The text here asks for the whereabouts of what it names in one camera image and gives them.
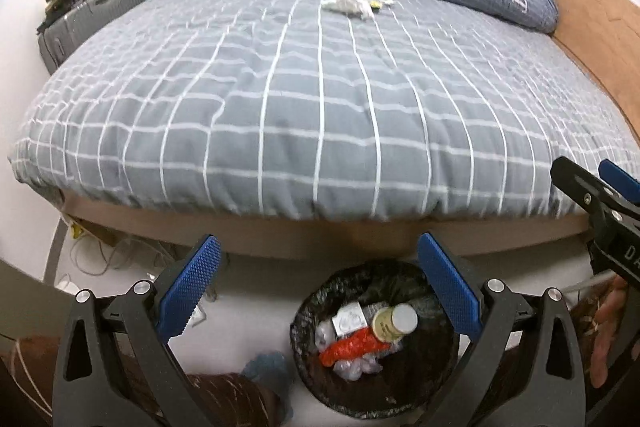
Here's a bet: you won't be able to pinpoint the blue crumpled cloth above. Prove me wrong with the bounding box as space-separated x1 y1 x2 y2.
241 351 292 408

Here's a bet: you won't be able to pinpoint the white cable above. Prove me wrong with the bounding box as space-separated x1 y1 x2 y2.
567 269 616 293

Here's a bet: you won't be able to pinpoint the red plastic bag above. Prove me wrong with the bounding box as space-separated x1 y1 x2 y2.
320 327 388 367

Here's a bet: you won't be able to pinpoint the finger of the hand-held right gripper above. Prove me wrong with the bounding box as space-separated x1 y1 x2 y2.
598 159 640 208
551 157 613 208

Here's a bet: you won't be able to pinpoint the brown patterned clothing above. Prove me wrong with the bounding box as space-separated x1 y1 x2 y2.
0 337 293 427

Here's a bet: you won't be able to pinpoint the yellow paper cup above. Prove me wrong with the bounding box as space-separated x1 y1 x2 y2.
370 303 419 342

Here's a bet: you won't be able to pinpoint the white tangled cables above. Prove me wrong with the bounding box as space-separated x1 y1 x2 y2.
65 232 171 280

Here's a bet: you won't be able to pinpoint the grey suitcase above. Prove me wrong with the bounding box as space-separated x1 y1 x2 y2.
37 0 146 75

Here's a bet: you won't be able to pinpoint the person's right hand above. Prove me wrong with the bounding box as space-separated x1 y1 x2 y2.
589 274 632 389

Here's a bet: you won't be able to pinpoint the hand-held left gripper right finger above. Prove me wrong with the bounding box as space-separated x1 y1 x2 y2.
417 232 587 427

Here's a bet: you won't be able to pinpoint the wooden headboard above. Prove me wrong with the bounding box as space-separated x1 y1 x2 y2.
547 0 640 128

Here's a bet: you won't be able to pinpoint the clear plastic bag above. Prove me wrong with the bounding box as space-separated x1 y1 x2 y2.
332 349 383 382

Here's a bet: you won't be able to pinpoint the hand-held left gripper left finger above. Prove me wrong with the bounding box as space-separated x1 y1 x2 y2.
52 234 222 427

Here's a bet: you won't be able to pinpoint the black lined trash bin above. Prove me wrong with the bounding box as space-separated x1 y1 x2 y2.
290 259 458 419

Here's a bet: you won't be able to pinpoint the crumpled white tissue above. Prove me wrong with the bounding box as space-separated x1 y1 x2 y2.
321 0 377 20

